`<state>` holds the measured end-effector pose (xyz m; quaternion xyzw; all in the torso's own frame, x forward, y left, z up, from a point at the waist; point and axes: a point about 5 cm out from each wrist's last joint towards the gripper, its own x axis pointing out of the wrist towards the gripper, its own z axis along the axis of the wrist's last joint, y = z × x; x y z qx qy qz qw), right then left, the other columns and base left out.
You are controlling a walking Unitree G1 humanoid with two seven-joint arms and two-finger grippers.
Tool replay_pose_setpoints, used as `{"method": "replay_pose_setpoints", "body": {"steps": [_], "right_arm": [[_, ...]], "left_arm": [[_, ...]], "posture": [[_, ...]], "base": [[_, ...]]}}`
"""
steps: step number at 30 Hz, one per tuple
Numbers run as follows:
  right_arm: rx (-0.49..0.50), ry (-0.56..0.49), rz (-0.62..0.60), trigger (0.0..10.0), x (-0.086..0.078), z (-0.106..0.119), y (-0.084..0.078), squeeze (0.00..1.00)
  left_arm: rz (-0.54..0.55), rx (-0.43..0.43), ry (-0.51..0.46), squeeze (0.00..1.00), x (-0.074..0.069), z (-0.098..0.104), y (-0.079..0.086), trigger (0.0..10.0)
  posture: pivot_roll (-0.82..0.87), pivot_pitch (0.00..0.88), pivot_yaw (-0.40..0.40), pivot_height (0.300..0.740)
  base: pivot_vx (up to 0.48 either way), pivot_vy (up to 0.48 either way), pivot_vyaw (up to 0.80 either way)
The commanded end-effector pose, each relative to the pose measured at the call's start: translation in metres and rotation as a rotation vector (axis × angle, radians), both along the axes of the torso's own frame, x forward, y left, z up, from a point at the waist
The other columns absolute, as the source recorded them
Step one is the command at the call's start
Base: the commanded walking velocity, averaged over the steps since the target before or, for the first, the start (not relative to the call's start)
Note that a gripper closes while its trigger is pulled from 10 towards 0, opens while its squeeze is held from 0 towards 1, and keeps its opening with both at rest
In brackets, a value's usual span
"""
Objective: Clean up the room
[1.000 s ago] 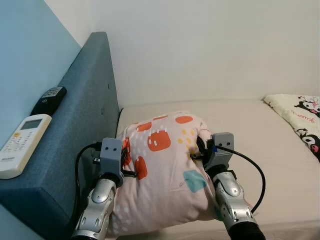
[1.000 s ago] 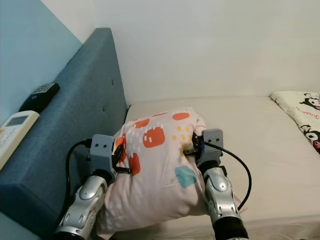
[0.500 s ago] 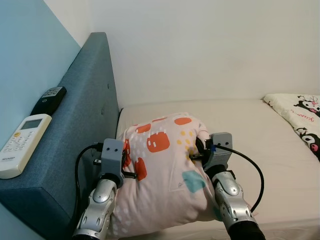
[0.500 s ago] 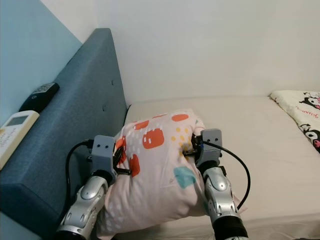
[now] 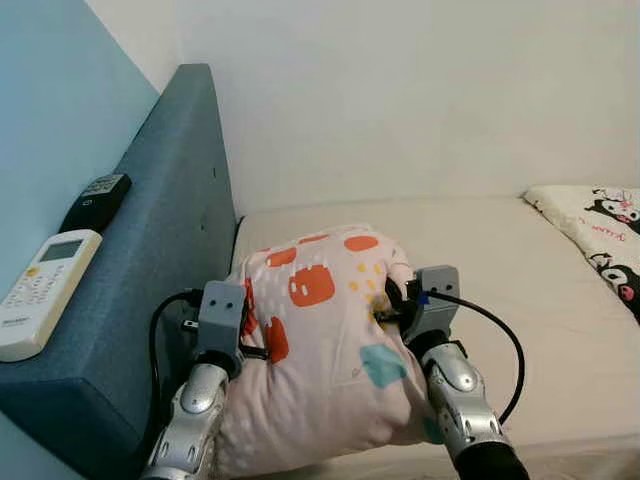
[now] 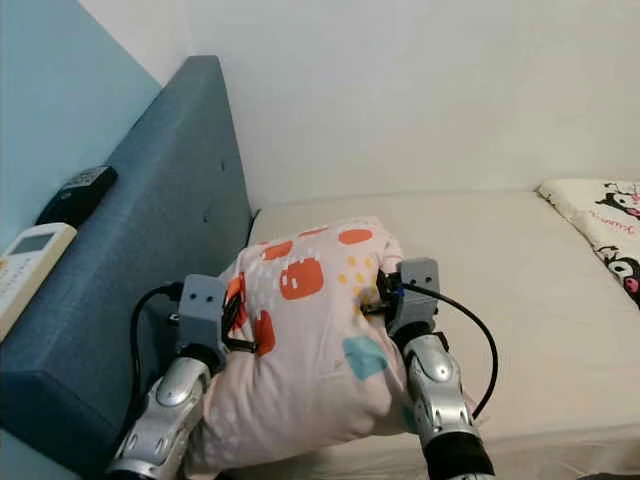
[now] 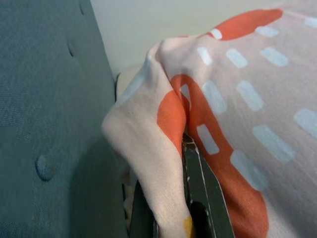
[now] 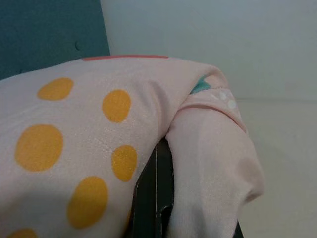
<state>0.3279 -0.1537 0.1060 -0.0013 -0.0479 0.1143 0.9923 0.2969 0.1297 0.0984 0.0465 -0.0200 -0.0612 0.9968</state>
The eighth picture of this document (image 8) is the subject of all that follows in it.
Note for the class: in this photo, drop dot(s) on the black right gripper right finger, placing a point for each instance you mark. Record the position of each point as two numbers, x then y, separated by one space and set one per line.
239 230

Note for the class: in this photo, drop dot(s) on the pink pillow with orange blobs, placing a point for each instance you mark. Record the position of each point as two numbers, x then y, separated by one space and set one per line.
74 111

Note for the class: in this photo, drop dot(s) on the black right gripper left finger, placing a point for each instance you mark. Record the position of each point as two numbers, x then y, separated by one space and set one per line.
153 198

